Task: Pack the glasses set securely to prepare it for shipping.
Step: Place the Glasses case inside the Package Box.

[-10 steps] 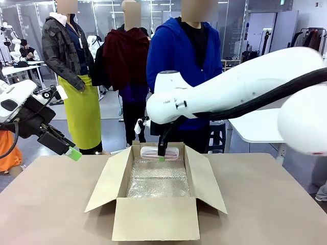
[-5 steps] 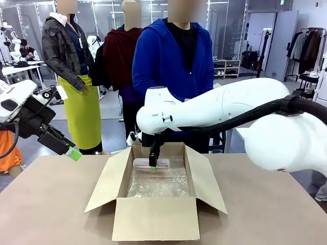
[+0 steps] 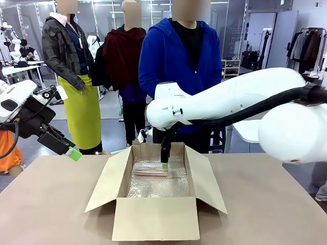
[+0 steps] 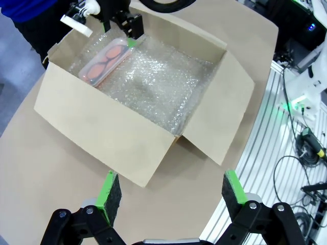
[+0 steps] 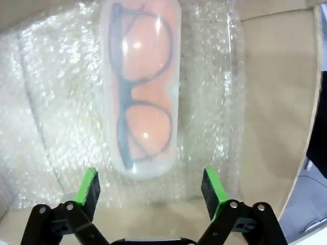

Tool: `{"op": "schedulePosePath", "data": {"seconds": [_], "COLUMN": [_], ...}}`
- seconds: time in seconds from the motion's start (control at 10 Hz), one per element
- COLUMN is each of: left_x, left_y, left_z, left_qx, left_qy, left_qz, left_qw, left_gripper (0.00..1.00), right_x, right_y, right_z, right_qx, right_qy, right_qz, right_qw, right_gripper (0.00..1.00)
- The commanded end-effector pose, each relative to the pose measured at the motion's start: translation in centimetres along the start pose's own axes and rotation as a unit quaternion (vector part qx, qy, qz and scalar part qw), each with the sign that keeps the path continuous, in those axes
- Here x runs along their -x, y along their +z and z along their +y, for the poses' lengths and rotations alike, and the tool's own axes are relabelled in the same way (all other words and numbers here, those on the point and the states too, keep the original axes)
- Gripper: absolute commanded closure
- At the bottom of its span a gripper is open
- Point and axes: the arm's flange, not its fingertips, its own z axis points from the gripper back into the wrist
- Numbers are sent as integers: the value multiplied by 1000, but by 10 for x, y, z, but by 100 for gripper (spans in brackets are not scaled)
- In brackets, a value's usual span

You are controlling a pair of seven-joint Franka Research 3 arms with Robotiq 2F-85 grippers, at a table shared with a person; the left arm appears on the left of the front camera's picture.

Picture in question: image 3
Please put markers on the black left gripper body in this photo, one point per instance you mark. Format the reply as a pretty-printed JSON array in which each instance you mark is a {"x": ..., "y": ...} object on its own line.
[{"x": 35, "y": 114}]

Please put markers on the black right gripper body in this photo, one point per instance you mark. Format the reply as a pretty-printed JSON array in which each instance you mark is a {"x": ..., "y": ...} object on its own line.
[{"x": 167, "y": 143}]

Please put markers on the pink glasses case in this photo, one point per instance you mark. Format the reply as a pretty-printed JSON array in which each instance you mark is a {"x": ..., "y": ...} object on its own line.
[{"x": 148, "y": 170}]

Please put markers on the brown cardboard box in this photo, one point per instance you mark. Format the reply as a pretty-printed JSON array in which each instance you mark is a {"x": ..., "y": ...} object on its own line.
[{"x": 155, "y": 219}]

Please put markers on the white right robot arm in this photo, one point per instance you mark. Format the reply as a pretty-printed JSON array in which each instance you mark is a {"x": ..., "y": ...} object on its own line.
[{"x": 230, "y": 99}]

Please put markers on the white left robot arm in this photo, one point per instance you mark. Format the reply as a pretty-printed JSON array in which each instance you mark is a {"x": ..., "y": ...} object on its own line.
[{"x": 15, "y": 93}]

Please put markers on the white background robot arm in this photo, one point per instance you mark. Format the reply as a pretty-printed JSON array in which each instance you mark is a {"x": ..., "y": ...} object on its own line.
[{"x": 11, "y": 38}]

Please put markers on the clear bubble wrap sheet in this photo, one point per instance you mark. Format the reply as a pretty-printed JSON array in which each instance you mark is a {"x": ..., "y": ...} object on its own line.
[{"x": 158, "y": 186}]

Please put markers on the mannequin with yellow apron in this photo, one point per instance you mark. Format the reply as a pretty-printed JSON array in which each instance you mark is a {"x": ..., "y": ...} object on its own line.
[{"x": 81, "y": 107}]

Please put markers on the bystander in orange trousers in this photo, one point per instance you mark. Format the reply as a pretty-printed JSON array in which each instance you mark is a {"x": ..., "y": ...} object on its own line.
[{"x": 9, "y": 153}]

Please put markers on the white background desk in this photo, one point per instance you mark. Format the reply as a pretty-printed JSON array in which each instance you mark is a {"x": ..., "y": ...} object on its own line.
[{"x": 18, "y": 69}]

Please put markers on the black stool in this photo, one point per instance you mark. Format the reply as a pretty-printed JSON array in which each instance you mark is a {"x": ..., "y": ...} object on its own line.
[{"x": 217, "y": 141}]

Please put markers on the seated person with phone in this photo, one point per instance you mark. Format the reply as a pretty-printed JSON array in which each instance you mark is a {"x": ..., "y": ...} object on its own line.
[{"x": 28, "y": 52}]

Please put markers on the white side table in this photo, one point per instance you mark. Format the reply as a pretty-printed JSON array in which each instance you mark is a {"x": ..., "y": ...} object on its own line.
[{"x": 246, "y": 130}]

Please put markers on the person in blue hoodie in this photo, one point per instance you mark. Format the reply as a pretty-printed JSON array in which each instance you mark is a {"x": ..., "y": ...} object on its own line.
[{"x": 166, "y": 58}]

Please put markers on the mannequin with maroon cloth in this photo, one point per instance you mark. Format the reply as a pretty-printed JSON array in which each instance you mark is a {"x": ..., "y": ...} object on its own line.
[{"x": 122, "y": 61}]

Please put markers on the wooden shoe shelf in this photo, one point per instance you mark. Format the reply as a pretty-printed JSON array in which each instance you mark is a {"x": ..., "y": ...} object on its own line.
[{"x": 231, "y": 67}]

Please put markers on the black tripod stand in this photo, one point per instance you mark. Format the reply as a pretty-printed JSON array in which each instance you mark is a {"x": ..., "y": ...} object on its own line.
[{"x": 263, "y": 51}]

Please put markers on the bystander leg grey trousers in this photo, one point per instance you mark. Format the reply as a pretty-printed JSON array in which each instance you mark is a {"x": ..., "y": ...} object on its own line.
[{"x": 320, "y": 181}]

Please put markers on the clothes rack with coats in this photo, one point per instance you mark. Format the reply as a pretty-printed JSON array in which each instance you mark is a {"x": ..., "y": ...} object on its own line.
[{"x": 309, "y": 48}]

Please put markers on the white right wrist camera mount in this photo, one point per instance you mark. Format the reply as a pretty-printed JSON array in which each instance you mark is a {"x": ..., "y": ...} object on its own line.
[{"x": 143, "y": 135}]

